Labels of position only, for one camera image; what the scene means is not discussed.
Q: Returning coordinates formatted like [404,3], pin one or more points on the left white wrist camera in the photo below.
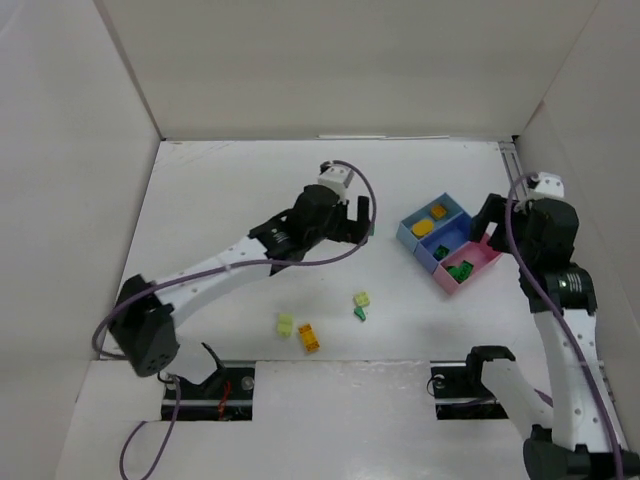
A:
[336,177]

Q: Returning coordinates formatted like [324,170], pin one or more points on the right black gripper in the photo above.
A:
[507,226]

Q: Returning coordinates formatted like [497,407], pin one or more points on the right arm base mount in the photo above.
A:
[457,397]

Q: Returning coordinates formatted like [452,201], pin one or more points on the small green lego brick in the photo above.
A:
[461,272]

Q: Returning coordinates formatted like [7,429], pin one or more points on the long green lego brick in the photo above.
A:
[441,252]

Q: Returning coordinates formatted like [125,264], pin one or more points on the pink container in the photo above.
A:
[480,254]

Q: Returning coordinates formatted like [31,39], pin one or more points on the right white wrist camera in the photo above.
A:
[545,185]

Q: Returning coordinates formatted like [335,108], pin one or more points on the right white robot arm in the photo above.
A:
[568,434]

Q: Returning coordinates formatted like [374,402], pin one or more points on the small green lego piece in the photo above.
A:
[360,314]

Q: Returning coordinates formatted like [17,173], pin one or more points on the aluminium rail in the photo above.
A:
[511,161]

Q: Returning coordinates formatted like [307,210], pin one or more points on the orange long lego brick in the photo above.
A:
[308,338]

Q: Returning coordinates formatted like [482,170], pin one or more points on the orange oval lego piece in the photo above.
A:
[422,228]

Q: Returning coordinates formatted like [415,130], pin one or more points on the pale yellow lego brick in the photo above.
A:
[285,324]

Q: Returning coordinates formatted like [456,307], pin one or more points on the orange square lego brick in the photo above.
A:
[438,212]

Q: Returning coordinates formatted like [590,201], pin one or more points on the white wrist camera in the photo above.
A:
[336,177]
[545,185]

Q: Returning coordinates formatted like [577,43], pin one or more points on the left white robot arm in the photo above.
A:
[148,313]

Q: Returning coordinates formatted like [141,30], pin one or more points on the lime lego brick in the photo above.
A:
[361,299]

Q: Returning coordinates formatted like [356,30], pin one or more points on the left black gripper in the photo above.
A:
[347,220]

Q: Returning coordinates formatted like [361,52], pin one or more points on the blue container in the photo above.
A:
[454,212]

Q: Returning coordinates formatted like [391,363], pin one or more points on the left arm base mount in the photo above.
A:
[231,401]

